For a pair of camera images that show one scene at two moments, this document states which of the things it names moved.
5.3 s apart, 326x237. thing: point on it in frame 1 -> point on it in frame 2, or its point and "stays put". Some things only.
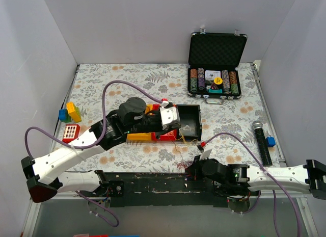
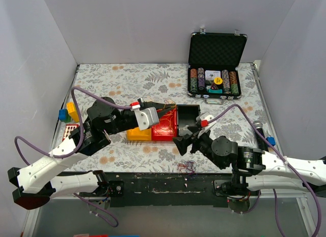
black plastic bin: x=190 y=118 stays put
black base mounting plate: x=161 y=190 stays put
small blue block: x=271 y=141 stays put
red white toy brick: x=71 y=133 stays put
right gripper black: x=193 y=167 -> x=192 y=138
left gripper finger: x=170 y=126 -> x=160 y=114
